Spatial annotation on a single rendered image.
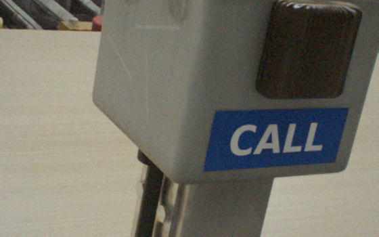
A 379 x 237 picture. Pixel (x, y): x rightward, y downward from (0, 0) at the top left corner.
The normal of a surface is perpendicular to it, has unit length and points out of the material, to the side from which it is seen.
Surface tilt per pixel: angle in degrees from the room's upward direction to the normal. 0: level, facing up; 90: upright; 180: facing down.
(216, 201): 90
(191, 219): 90
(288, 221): 0
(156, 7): 90
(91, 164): 0
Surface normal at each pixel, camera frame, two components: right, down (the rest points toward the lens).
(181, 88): -0.87, 0.03
